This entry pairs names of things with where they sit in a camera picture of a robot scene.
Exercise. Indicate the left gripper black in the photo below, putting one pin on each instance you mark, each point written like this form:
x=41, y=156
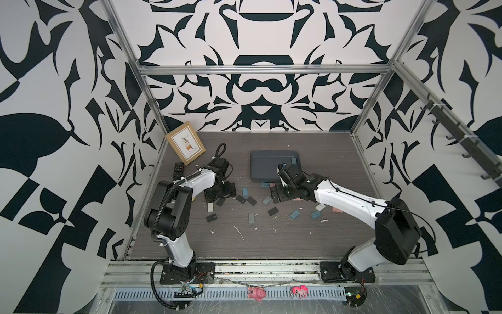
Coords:
x=229, y=191

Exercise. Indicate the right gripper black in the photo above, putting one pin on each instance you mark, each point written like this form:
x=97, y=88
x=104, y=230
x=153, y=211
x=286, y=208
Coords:
x=278, y=193

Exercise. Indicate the dark grey storage tray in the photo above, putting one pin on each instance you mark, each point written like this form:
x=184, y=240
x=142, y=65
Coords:
x=264, y=164

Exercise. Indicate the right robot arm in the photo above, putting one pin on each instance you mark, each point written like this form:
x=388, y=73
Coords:
x=396, y=231

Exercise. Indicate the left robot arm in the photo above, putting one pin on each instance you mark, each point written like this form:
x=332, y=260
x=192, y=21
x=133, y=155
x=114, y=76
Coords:
x=170, y=208

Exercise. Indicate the black eraser left pair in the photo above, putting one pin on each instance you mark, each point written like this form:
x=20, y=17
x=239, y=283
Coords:
x=241, y=199

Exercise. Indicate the black eraser pair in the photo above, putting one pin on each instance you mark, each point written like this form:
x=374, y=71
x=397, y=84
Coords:
x=241, y=199
x=251, y=201

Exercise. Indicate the black eraser lower left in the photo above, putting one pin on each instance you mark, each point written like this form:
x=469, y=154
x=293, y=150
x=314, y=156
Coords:
x=211, y=217

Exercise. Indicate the grey-blue eraser centre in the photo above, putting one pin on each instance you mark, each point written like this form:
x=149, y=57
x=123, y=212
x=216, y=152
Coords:
x=267, y=200

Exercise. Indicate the black eraser right pair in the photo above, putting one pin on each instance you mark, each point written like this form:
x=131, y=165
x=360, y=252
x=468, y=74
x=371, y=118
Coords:
x=251, y=201

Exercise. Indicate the black eraser lower centre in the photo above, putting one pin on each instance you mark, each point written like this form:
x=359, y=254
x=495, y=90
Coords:
x=272, y=212

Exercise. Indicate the black remote control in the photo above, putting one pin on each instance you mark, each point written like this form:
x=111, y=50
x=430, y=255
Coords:
x=178, y=171

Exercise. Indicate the pink toy right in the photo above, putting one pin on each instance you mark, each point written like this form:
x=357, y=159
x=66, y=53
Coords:
x=299, y=292

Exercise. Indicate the pink toy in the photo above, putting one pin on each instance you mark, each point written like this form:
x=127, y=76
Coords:
x=256, y=293
x=299, y=292

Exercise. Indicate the small circuit board left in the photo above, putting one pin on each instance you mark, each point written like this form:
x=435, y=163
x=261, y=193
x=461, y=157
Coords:
x=189, y=292

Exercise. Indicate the small circuit board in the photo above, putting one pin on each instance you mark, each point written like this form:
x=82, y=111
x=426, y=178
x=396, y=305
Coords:
x=189, y=292
x=355, y=298

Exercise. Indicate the pink toy left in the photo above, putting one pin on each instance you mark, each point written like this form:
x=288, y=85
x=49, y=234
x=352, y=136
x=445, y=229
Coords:
x=256, y=293

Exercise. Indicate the small circuit board right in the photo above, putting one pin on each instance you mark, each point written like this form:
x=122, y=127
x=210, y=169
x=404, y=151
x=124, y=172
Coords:
x=355, y=298

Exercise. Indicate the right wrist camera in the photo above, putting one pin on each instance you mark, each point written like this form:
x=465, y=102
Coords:
x=284, y=174

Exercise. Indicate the wooden picture frame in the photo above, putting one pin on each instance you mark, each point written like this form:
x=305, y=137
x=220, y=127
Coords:
x=186, y=143

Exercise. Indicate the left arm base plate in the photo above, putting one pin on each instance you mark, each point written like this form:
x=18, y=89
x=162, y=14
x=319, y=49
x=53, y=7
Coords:
x=195, y=273

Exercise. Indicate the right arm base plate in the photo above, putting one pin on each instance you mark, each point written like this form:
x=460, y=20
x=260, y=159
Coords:
x=338, y=272

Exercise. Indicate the white slotted cable duct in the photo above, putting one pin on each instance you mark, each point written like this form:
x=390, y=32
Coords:
x=239, y=293

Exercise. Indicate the black wall hook rail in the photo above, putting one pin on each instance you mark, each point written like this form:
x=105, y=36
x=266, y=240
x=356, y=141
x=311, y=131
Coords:
x=459, y=133

